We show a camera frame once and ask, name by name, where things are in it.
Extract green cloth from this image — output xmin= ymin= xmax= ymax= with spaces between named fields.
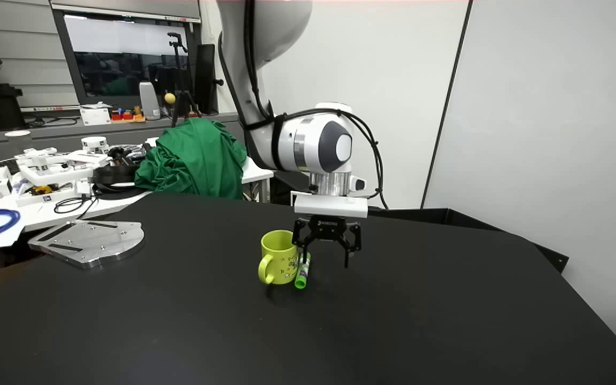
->
xmin=133 ymin=116 xmax=250 ymax=204

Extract small colourful toys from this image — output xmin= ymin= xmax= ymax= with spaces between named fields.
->
xmin=108 ymin=104 xmax=147 ymax=124

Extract black headphones and cables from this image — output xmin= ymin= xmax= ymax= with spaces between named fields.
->
xmin=91 ymin=146 xmax=152 ymax=200

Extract dark wall screen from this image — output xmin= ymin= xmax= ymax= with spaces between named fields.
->
xmin=49 ymin=3 xmax=204 ymax=111

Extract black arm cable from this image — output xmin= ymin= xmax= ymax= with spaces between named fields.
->
xmin=240 ymin=0 xmax=389 ymax=214

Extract white plastic device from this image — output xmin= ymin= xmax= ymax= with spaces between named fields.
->
xmin=13 ymin=134 xmax=113 ymax=189

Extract white desk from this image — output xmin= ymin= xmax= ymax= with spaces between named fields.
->
xmin=0 ymin=146 xmax=275 ymax=253

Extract black slanted pole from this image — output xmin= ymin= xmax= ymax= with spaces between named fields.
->
xmin=418 ymin=0 xmax=477 ymax=210

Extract grey counter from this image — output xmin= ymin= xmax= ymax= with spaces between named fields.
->
xmin=0 ymin=108 xmax=267 ymax=172

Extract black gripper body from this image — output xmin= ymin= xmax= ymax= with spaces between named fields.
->
xmin=297 ymin=214 xmax=357 ymax=247

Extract black tripod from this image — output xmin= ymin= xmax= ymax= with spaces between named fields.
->
xmin=165 ymin=29 xmax=204 ymax=129

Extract black box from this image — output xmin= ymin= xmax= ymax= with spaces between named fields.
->
xmin=270 ymin=168 xmax=302 ymax=207

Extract yellow-green mug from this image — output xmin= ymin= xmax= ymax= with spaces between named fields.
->
xmin=256 ymin=226 xmax=304 ymax=288

